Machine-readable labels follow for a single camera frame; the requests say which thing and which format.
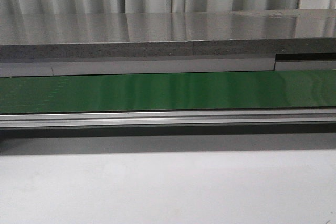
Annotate green conveyor belt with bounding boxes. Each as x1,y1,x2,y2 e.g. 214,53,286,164
1,70,335,114

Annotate grey conveyor back rail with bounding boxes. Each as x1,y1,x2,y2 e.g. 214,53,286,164
1,52,335,77

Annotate aluminium conveyor front rail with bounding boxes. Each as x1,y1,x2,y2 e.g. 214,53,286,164
1,108,335,129

